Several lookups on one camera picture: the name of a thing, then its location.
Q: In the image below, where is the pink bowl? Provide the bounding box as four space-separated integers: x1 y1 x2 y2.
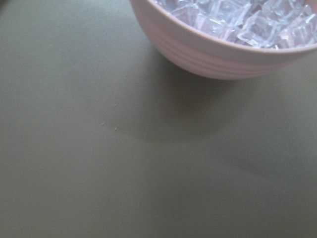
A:
130 0 317 80

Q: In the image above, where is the clear ice cubes pile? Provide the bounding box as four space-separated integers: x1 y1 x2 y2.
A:
155 0 317 50

